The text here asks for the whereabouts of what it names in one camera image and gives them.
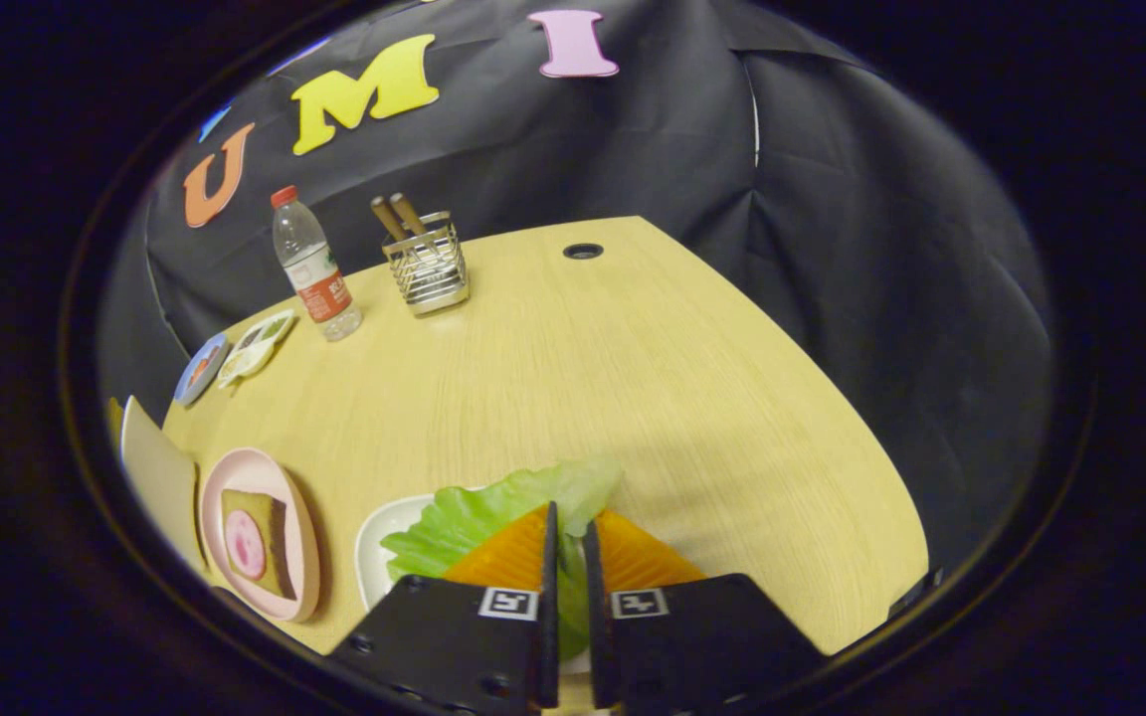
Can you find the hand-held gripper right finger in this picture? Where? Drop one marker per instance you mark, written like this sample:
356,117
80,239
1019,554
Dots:
598,646

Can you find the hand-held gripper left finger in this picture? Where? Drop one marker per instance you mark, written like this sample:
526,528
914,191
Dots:
550,636

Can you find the green lettuce leaf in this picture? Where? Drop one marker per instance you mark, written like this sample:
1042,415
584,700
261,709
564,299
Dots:
474,517

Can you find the small white plate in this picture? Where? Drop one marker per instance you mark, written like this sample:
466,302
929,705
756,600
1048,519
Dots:
374,567

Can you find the pink round plate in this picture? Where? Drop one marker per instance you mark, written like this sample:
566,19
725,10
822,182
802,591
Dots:
305,567

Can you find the bread slice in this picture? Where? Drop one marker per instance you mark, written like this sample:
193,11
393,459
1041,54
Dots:
277,537

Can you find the pink ham slice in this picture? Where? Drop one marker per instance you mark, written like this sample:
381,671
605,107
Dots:
245,545

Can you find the white divided bean tray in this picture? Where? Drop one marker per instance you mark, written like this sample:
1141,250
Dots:
250,360

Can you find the white toaster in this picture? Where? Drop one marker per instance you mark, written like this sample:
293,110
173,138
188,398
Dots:
160,477

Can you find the clear water bottle red cap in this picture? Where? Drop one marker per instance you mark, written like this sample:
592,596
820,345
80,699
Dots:
314,273

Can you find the orange sausage slice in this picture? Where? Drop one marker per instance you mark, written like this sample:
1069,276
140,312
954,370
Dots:
201,368

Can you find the blue round plate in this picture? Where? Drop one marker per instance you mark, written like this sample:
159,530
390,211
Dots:
185,385

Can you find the wooden chopstick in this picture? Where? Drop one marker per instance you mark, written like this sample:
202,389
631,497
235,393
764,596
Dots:
408,213
387,217

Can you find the black backdrop cloth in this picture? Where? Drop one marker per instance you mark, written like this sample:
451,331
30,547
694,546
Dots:
633,149

